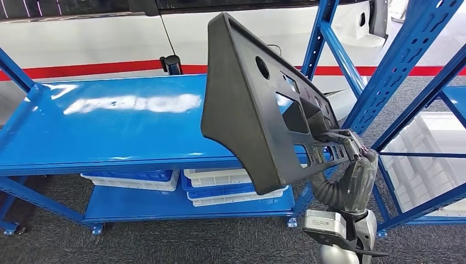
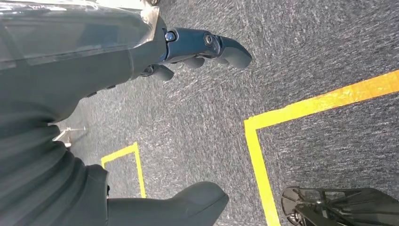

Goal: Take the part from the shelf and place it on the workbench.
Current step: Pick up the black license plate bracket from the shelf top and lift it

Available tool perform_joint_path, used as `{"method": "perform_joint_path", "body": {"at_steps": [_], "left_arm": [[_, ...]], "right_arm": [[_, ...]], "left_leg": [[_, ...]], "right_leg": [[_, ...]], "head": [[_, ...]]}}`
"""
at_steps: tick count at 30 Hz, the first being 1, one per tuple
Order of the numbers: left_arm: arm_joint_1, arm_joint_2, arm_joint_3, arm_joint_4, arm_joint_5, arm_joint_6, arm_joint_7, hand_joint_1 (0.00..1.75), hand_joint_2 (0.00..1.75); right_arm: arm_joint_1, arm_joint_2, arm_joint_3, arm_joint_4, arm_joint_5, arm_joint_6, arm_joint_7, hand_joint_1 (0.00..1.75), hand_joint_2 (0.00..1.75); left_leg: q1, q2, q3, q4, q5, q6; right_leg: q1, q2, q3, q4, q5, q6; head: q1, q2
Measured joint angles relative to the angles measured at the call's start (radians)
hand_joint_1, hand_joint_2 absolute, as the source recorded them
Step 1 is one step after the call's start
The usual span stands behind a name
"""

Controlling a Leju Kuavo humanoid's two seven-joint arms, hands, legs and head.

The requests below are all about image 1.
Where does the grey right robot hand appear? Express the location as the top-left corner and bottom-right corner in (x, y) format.
(309, 129), (379, 216)

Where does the black plastic plate bracket part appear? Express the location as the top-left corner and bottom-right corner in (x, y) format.
(200, 12), (356, 196)

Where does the blue metal shelf rack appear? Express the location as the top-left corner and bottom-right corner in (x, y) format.
(0, 0), (466, 236)
(0, 177), (26, 236)
(369, 43), (466, 239)

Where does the blue plastic crate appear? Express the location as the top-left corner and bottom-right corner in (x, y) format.
(181, 171), (256, 200)
(81, 170), (174, 182)

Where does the red barrier belt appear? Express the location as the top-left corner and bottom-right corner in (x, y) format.
(182, 64), (466, 77)
(0, 59), (162, 81)

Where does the white car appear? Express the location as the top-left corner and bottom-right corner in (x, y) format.
(0, 0), (390, 123)

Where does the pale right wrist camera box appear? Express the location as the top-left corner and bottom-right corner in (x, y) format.
(302, 208), (356, 250)

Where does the black stanchion post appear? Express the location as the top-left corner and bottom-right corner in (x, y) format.
(159, 54), (184, 76)

